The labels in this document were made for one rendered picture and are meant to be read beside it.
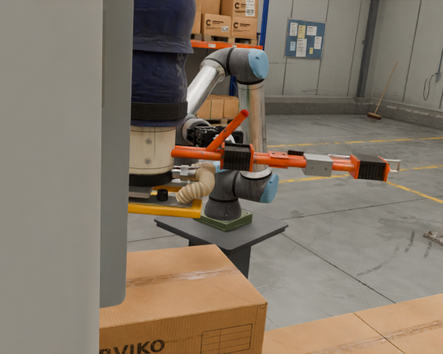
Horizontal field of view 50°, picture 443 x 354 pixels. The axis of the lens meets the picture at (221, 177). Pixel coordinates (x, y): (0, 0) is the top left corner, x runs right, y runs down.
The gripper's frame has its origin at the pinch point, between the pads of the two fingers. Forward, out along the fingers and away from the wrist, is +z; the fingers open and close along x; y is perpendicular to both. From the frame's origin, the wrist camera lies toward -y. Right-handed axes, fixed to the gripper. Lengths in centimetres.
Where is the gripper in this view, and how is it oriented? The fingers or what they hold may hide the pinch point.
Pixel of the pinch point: (235, 147)
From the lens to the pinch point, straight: 138.5
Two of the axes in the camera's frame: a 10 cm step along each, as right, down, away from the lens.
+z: 4.4, 2.8, -8.6
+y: -9.0, 0.5, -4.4
